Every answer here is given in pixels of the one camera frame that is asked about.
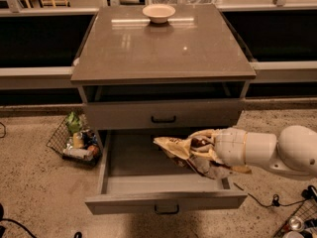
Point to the white wrapped package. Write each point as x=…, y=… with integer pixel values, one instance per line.
x=81, y=154

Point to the green leafy vegetable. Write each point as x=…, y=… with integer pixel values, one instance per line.
x=73, y=123

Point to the closed grey drawer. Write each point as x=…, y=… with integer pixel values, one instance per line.
x=162, y=114

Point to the brown chip bag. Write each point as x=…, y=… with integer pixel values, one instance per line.
x=179, y=150

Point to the black wire basket left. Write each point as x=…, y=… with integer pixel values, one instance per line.
x=62, y=139

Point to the black wire basket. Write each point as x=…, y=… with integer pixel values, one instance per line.
x=307, y=211
x=62, y=139

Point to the open grey drawer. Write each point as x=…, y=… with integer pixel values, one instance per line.
x=136, y=176

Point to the beige ceramic bowl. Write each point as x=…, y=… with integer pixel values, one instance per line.
x=158, y=13

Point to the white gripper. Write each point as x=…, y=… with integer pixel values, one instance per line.
x=230, y=147

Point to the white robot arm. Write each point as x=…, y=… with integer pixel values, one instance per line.
x=293, y=154

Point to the silver can in basket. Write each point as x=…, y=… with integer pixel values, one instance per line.
x=296, y=224

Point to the black wire basket right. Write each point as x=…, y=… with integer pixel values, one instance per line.
x=307, y=211

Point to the grey drawer cabinet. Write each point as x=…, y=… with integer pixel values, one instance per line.
x=193, y=56

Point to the yellow bottle in basket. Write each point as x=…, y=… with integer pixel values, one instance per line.
x=77, y=140

